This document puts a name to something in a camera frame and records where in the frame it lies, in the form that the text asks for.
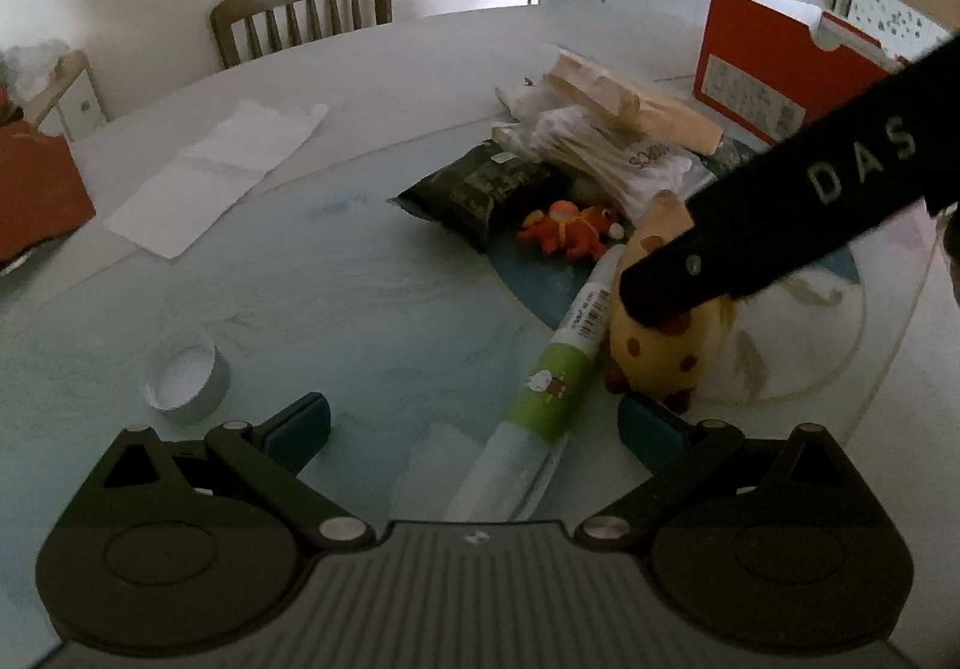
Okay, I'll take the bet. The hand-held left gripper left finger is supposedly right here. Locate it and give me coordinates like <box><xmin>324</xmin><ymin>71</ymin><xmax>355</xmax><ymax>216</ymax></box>
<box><xmin>97</xmin><ymin>391</ymin><xmax>376</xmax><ymax>554</ymax></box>

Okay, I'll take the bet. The white paper sheet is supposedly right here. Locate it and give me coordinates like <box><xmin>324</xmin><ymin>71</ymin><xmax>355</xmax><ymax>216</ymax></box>
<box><xmin>101</xmin><ymin>99</ymin><xmax>331</xmax><ymax>261</ymax></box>

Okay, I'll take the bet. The glass turntable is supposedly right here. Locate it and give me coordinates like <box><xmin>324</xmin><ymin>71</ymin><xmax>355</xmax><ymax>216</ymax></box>
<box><xmin>0</xmin><ymin>118</ymin><xmax>938</xmax><ymax>565</ymax></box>

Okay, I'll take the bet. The red and white shoe box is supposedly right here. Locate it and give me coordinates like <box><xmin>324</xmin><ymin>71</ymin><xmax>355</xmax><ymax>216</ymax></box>
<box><xmin>694</xmin><ymin>0</ymin><xmax>912</xmax><ymax>149</ymax></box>

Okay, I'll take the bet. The small white drawer unit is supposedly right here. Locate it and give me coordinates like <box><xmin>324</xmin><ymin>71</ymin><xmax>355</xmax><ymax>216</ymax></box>
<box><xmin>30</xmin><ymin>50</ymin><xmax>106</xmax><ymax>141</ymax></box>

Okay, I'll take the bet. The yellow spotted giraffe plush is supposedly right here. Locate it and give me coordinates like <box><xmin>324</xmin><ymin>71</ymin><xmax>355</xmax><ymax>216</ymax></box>
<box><xmin>604</xmin><ymin>189</ymin><xmax>740</xmax><ymax>415</ymax></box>

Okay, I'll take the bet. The orange toy figure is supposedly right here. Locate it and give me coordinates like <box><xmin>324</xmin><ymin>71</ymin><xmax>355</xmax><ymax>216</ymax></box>
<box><xmin>517</xmin><ymin>200</ymin><xmax>623</xmax><ymax>261</ymax></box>

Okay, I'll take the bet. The cotton swab bag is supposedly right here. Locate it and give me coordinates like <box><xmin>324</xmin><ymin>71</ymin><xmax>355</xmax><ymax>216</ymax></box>
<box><xmin>491</xmin><ymin>106</ymin><xmax>695</xmax><ymax>220</ymax></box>

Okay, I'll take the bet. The white round lid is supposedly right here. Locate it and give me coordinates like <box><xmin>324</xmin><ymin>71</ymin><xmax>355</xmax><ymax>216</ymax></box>
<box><xmin>142</xmin><ymin>331</ymin><xmax>233</xmax><ymax>426</ymax></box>

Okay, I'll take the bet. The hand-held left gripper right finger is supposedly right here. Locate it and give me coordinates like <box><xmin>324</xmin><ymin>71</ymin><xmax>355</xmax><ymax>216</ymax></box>
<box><xmin>574</xmin><ymin>393</ymin><xmax>863</xmax><ymax>554</ymax></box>

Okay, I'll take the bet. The green label plastic bag roll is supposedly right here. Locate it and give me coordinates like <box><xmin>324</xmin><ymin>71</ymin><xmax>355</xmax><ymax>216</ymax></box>
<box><xmin>442</xmin><ymin>245</ymin><xmax>627</xmax><ymax>524</ymax></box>

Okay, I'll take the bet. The dark snack packet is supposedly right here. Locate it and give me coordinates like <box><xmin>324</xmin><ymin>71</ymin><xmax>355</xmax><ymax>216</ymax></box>
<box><xmin>386</xmin><ymin>140</ymin><xmax>556</xmax><ymax>254</ymax></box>

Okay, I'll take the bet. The light wooden board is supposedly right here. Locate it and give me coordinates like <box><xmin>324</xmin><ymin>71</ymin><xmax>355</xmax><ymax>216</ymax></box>
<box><xmin>540</xmin><ymin>50</ymin><xmax>725</xmax><ymax>152</ymax></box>

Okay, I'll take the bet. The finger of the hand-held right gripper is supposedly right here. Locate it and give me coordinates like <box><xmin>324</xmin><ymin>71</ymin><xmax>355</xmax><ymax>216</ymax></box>
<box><xmin>617</xmin><ymin>228</ymin><xmax>752</xmax><ymax>331</ymax></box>

